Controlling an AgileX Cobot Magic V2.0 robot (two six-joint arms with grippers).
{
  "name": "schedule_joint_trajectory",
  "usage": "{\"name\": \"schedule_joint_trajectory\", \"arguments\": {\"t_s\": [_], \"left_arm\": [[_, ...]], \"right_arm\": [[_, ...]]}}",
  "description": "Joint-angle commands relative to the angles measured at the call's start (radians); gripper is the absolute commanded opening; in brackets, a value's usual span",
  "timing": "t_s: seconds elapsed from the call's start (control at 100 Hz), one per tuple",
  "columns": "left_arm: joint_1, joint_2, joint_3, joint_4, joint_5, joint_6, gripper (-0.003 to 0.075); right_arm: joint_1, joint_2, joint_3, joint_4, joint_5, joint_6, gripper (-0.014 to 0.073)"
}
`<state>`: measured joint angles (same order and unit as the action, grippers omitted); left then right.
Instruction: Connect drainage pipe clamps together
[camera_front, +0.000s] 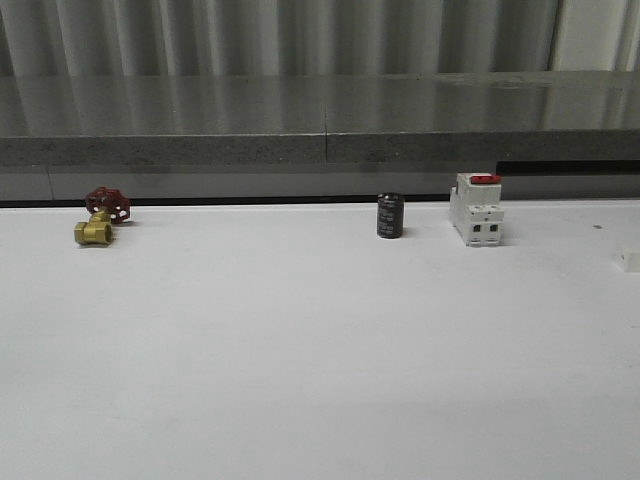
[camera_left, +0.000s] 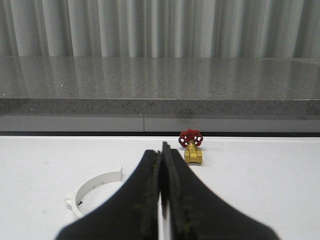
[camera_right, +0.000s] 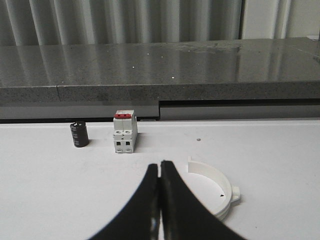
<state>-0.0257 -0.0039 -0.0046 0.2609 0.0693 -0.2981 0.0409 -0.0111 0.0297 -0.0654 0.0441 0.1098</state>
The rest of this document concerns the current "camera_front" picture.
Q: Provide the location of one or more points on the white half clamp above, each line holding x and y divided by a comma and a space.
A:
628, 259

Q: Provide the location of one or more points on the black cylindrical capacitor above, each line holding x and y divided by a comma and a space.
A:
390, 215

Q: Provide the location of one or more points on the grey stone counter ledge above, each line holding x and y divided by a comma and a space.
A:
440, 123

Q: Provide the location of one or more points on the brass valve with red handwheel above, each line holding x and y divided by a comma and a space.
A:
107, 207

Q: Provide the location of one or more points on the white circuit breaker red switch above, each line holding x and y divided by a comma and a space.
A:
474, 209

